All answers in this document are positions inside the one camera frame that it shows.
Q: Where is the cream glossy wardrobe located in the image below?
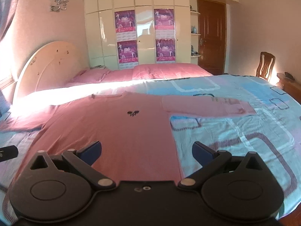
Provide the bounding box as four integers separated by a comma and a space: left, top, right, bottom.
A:
84, 0, 239, 69

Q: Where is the wall lamp with shades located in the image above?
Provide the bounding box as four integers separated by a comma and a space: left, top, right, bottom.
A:
50, 0, 69, 12

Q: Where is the wooden side table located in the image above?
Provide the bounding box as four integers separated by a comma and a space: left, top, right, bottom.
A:
277, 73, 301, 102

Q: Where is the lower left purple poster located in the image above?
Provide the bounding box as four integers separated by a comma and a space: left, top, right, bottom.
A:
117, 40, 138, 64

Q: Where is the pink quilt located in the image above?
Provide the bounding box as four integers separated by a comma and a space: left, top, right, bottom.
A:
102, 63, 213, 83

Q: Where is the cream wooden headboard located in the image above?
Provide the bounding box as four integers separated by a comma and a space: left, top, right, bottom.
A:
13, 41, 89, 104

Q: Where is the upper right purple poster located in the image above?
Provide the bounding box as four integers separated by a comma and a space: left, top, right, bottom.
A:
154, 9, 174, 30

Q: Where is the brown wooden door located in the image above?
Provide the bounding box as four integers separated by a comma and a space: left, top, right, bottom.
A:
198, 0, 227, 75

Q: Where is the pink pillow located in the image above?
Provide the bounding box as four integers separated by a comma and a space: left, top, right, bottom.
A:
68, 68, 111, 83

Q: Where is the pink long sleeve shirt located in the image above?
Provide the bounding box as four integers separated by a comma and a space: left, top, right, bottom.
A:
1, 92, 256, 182

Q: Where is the purple poster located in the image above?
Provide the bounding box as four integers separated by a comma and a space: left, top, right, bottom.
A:
114, 10, 136, 33
154, 9, 174, 30
117, 40, 138, 64
156, 38, 176, 63

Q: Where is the blue patterned bed sheet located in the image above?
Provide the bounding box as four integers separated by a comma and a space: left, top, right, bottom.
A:
1, 75, 300, 225

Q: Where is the lower right purple poster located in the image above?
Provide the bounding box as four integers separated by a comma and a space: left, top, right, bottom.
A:
156, 38, 176, 63

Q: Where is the brown wooden chair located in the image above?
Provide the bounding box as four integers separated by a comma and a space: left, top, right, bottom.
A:
256, 52, 275, 81

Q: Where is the upper left purple poster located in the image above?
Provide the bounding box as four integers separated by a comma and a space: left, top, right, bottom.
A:
114, 10, 136, 33

